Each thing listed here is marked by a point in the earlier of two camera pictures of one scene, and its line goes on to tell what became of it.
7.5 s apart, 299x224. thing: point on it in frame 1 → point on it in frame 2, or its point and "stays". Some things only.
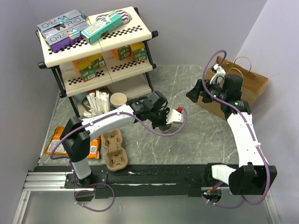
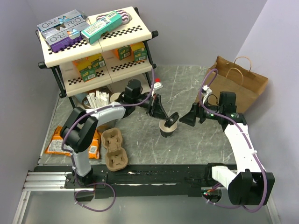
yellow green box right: (138, 52) stays
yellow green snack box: (88, 65) stays
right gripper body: (214, 90) → (202, 113)
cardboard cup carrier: (116, 157) stays
